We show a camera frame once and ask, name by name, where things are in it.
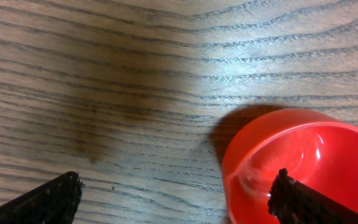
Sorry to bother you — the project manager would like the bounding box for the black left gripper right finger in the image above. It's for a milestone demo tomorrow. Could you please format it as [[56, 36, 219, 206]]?
[[268, 168, 358, 224]]

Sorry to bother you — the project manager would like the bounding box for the red scoop blue handle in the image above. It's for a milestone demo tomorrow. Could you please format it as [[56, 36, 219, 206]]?
[[222, 109, 358, 223]]

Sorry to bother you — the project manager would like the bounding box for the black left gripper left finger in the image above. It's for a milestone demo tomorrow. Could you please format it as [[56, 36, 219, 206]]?
[[0, 171, 83, 224]]

